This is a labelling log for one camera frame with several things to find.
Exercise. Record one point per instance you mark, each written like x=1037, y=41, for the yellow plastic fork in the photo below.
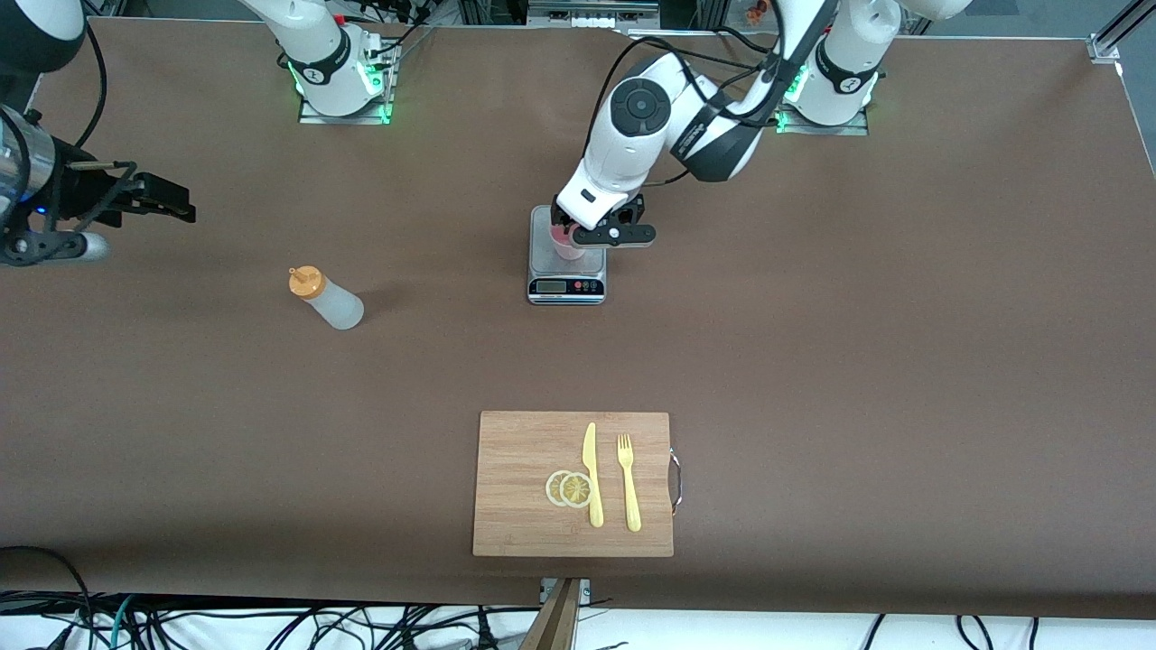
x=632, y=506

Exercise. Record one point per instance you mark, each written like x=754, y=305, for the silver digital kitchen scale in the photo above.
x=587, y=287

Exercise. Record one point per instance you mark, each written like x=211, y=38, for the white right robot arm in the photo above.
x=321, y=54

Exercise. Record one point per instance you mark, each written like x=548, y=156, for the wooden bar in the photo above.
x=555, y=623

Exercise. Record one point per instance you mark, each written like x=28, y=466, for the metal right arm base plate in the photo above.
x=361, y=117

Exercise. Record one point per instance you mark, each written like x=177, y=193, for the pink plastic cup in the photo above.
x=571, y=253

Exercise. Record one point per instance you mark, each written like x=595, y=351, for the lemon slice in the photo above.
x=575, y=490
x=552, y=488

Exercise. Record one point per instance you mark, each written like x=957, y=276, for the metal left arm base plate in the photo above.
x=813, y=129

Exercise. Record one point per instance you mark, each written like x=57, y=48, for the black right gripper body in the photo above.
x=83, y=192

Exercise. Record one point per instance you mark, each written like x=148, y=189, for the yellow plastic knife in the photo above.
x=590, y=451

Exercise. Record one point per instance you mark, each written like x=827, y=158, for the orange toy food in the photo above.
x=757, y=9

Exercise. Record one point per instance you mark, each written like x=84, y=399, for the metal table bracket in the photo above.
x=585, y=591

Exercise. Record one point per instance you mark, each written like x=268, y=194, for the white power strip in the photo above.
x=587, y=20

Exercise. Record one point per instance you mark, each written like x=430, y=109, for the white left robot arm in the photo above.
x=641, y=108

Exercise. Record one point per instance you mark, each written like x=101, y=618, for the wooden cutting board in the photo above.
x=515, y=451

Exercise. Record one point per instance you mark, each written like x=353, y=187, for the translucent squeeze bottle orange cap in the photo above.
x=339, y=307

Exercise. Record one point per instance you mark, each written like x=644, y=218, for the aluminium frame profile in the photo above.
x=1115, y=32

